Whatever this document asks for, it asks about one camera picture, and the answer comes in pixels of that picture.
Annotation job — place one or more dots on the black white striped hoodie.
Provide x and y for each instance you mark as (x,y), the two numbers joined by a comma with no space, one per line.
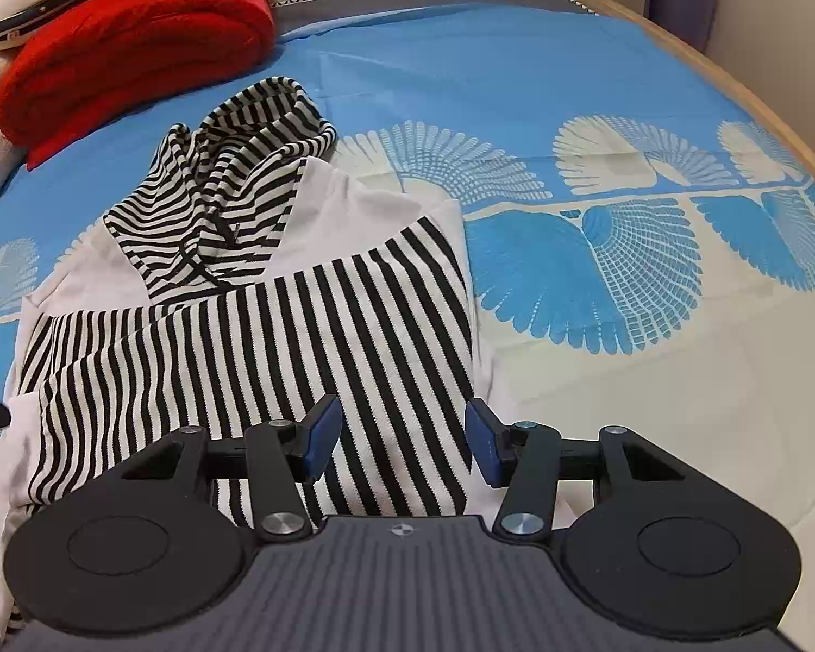
(353,353)

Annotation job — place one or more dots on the wooden bed frame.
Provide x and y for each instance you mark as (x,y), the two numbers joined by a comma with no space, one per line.
(740,75)

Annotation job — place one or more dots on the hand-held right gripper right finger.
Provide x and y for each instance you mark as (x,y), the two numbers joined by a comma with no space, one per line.
(483,445)

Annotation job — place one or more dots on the red folded blanket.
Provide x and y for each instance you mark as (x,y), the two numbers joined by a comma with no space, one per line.
(142,34)

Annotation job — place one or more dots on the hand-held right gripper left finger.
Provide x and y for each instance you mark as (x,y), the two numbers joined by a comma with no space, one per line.
(320,438)

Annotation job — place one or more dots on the blue white printed bedsheet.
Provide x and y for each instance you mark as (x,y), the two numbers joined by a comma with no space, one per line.
(516,81)

